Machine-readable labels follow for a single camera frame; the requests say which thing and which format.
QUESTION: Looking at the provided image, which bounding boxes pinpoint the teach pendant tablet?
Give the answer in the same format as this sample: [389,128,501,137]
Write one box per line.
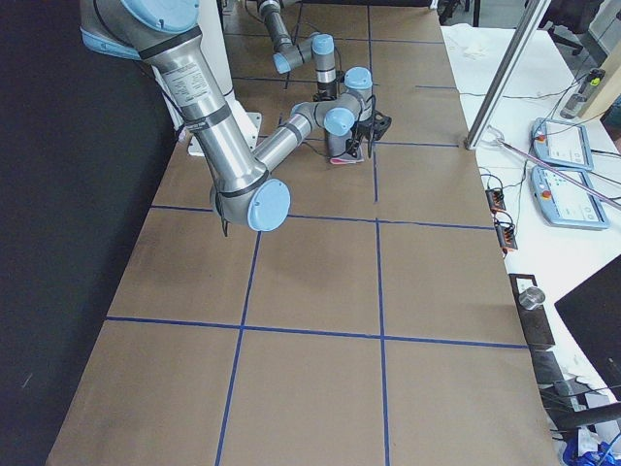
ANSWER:
[530,166,609,231]
[531,117,594,171]

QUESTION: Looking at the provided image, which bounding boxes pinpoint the crumpled white tissue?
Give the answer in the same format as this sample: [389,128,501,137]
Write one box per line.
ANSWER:
[463,41,488,60]

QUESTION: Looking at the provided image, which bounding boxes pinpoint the pink and grey towel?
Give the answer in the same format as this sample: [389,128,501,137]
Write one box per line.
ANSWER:
[327,132,364,165]

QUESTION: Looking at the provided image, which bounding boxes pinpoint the black tray under cup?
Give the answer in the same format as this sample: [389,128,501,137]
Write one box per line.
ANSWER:
[508,274,555,350]

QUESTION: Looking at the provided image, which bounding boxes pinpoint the far teach pendant tablet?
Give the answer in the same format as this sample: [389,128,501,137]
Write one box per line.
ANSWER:
[531,117,594,171]

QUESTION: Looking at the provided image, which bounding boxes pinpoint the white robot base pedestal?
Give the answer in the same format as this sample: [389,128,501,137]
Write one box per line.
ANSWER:
[153,0,263,157]

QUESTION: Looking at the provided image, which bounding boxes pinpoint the aluminium frame post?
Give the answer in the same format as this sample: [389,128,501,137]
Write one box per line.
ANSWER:
[465,0,551,150]

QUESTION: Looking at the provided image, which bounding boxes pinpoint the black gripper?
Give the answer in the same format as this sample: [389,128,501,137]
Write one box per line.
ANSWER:
[344,111,391,157]
[313,81,339,102]

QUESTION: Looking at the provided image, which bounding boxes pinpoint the orange connector block near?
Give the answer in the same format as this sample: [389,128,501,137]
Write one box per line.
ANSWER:
[494,220,518,253]

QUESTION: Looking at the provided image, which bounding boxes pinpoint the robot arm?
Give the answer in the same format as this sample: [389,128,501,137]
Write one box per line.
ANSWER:
[257,0,339,101]
[80,1,391,232]

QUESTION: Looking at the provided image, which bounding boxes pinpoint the reacher grabber stick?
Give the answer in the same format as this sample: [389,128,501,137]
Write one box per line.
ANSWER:
[480,125,620,211]

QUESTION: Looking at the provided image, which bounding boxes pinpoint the black office chair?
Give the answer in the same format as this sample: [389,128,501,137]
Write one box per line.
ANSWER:
[539,0,605,61]

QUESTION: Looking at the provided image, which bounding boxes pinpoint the orange connector block far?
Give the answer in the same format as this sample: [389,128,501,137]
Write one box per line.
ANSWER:
[485,187,507,214]

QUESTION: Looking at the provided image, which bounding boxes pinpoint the metal cup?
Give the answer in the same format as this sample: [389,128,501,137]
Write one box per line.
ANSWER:
[518,286,545,311]

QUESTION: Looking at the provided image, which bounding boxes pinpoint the orange connector block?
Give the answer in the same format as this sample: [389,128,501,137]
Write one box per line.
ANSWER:
[494,220,518,253]
[485,187,507,214]

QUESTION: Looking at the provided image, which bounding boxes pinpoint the near teach pendant tablet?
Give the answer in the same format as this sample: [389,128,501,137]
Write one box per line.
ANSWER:
[530,166,609,231]

